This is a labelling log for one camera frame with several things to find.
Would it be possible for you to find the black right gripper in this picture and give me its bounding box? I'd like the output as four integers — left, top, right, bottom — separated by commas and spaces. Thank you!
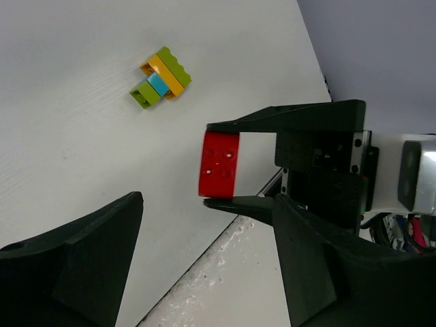
203, 99, 379, 234

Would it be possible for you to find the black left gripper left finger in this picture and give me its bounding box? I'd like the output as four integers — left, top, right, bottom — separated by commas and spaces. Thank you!
1, 191, 144, 326

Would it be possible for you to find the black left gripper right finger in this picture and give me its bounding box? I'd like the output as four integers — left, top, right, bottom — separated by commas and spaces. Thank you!
272, 195, 435, 326

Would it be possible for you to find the red flower lego brick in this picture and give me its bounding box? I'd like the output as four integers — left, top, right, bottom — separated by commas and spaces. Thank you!
198, 131, 240, 198

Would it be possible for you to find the green blue yellow lego stack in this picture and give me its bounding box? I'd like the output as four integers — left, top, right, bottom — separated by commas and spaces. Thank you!
129, 46, 191, 109

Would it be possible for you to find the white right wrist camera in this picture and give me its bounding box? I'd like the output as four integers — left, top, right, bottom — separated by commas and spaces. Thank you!
365, 131, 435, 216

